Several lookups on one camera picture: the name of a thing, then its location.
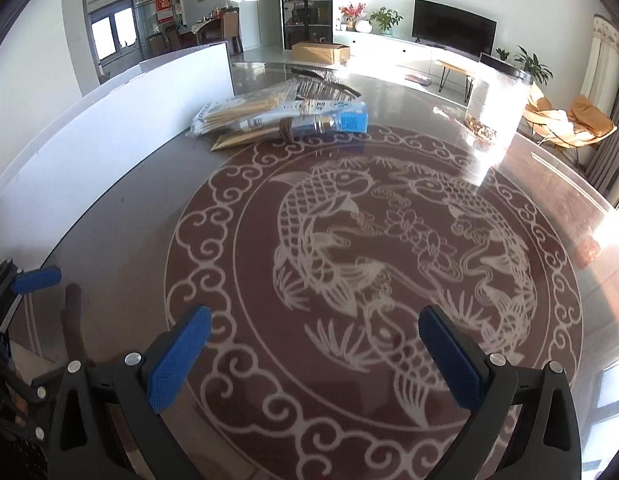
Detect glass balcony door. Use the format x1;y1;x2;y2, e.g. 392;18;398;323
87;0;183;68

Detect orange lounge chair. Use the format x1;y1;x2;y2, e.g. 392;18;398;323
524;85;570;136
549;94;617;151

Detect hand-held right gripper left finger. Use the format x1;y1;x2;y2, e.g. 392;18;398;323
48;304;213;480

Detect red flowers in vase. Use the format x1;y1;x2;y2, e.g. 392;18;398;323
338;2;366;31

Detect blue and white toothpaste box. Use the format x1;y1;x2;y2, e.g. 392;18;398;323
284;100;369;133

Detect wooden bench with hairpin legs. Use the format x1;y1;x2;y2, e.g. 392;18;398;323
433;59;477;98

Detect brown cardboard box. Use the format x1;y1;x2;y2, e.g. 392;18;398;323
292;41;351;65

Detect grey curtain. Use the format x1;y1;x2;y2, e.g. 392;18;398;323
584;105;619;201

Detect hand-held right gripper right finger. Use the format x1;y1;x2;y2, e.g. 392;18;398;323
418;305;583;480

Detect white foam board panels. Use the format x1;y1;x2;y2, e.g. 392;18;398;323
0;41;233;273

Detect cotton swab packet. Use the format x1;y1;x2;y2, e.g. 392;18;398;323
190;85;310;138

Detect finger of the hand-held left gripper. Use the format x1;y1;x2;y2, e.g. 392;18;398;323
12;268;63;295
12;377;55;445

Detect black flat television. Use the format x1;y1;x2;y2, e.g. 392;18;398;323
412;0;497;58

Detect clear jar with black lid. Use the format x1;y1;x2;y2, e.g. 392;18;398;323
464;53;534;151

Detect black comb in clear packet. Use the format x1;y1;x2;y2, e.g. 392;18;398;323
292;66;363;103

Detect white television cabinet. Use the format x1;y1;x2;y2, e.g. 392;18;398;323
334;30;483;73

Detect white covered standing air conditioner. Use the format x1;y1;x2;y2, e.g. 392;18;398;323
581;14;617;116

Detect dark glass display cabinet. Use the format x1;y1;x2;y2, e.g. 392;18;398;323
278;0;334;51

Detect green potted plant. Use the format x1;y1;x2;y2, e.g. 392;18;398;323
369;6;404;36

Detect large leafy potted plant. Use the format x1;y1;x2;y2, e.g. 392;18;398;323
514;46;554;86

